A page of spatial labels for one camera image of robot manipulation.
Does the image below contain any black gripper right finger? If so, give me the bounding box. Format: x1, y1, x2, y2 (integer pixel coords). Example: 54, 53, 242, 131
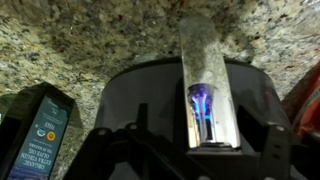
235, 105, 320, 180

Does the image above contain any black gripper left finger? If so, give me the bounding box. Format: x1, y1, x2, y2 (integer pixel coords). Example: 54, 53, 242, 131
62, 102, 218, 180

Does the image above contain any black coffee maker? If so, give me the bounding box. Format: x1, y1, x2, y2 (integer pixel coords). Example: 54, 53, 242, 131
94, 14, 295, 180

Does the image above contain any red packaged item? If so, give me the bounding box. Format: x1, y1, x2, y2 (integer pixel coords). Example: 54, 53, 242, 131
281, 60, 320, 143

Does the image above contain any dark olive oil bottle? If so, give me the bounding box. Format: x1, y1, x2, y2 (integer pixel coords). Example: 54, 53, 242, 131
0, 82, 84, 180

